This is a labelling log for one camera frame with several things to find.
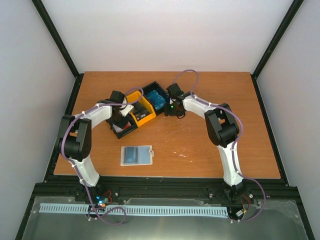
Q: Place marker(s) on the black aluminium table frame rail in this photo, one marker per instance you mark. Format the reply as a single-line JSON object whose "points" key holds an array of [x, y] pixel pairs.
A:
{"points": [[208, 190]]}

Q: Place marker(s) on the black bin with red cards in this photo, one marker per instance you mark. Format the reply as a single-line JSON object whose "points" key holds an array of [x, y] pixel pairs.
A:
{"points": [[127, 131]]}

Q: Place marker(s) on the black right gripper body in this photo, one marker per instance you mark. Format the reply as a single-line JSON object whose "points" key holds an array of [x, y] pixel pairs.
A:
{"points": [[172, 111]]}

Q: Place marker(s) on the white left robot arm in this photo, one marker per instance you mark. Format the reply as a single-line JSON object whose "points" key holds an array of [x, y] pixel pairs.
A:
{"points": [[74, 138]]}

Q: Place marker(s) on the light blue slotted cable duct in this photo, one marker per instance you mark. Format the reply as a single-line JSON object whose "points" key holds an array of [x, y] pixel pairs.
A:
{"points": [[137, 210]]}

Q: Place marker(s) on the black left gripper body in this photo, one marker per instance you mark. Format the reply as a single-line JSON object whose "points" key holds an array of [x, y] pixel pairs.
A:
{"points": [[116, 120]]}

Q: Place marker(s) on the black vip card stack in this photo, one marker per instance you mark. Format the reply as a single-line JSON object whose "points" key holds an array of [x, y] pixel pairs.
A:
{"points": [[140, 111]]}

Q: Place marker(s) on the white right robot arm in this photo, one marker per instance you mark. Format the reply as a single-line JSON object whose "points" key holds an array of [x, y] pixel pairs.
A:
{"points": [[222, 129]]}

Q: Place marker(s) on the red white card stack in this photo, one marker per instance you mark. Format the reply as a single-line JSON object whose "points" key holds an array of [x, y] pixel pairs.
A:
{"points": [[121, 129]]}

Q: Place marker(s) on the black bin with blue cards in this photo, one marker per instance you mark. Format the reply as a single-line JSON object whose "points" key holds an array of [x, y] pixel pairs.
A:
{"points": [[156, 86]]}

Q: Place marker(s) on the yellow plastic bin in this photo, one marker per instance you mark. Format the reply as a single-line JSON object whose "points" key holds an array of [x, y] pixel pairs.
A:
{"points": [[134, 96]]}

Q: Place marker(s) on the blue card stack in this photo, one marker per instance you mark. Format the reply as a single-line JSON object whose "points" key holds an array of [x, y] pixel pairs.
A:
{"points": [[156, 99]]}

